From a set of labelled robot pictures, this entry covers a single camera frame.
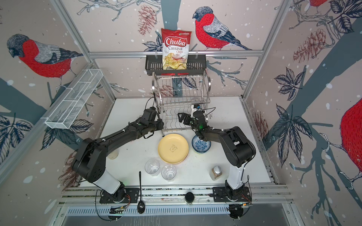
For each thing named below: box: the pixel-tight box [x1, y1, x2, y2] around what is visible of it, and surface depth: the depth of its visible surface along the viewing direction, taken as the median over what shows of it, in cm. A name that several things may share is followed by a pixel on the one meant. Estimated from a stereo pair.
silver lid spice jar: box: [209, 165, 223, 181], surface depth 75 cm
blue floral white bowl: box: [191, 135, 212, 154], surface depth 89 cm
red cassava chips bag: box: [161, 28, 192, 70], surface depth 86 cm
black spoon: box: [137, 170, 146, 214], surface depth 72 cm
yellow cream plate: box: [157, 133, 190, 165], surface depth 91 cm
